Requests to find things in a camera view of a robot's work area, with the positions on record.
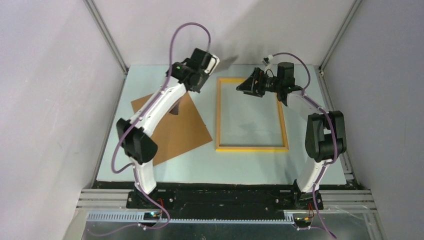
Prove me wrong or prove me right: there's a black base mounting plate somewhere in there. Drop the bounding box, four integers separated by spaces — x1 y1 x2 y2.
126 182 324 220

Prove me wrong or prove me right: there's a right controller board with wires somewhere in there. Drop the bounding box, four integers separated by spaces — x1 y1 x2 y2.
294 203 315 227

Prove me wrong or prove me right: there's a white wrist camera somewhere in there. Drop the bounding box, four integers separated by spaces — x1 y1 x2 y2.
204 54 220 76
261 54 274 67

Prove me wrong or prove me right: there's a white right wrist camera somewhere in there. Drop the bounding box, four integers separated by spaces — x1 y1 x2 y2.
261 54 274 67

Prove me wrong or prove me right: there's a controller board with wires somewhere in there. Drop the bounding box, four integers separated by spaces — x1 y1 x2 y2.
294 203 315 227
143 198 164 221

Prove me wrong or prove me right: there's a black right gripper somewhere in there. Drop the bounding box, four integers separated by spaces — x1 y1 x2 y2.
236 67 282 98

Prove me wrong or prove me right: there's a brown cardboard backing board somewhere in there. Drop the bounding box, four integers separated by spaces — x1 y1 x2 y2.
151 93 213 166

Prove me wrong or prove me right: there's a right aluminium corner post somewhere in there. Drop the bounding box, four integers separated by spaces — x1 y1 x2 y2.
318 0 364 72

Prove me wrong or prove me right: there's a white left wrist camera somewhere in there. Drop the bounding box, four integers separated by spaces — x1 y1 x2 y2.
204 54 220 76

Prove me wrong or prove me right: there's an aluminium front rail frame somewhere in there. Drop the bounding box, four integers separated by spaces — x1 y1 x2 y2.
77 189 377 213

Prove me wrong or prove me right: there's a left controller board with wires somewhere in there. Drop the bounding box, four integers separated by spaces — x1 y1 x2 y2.
143 198 164 221

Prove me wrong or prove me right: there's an aluminium corner post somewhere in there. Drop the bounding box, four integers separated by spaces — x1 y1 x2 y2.
83 0 129 75
318 0 364 72

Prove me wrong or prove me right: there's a grey slotted cable duct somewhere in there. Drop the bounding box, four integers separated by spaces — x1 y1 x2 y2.
86 211 295 225

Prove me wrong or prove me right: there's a left aluminium corner post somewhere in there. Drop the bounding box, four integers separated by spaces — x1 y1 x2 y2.
83 0 129 75

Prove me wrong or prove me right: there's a landscape photo print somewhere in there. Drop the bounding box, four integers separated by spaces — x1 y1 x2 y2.
213 55 239 73

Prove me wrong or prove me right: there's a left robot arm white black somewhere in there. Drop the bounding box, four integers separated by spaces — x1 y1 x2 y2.
116 48 220 208

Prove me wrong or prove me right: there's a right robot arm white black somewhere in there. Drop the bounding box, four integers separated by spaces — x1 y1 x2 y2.
236 62 347 209

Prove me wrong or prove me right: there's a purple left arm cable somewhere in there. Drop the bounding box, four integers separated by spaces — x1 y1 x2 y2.
86 22 212 238

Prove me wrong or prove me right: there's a yellow wooden picture frame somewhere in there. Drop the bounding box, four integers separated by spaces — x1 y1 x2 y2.
215 77 289 152

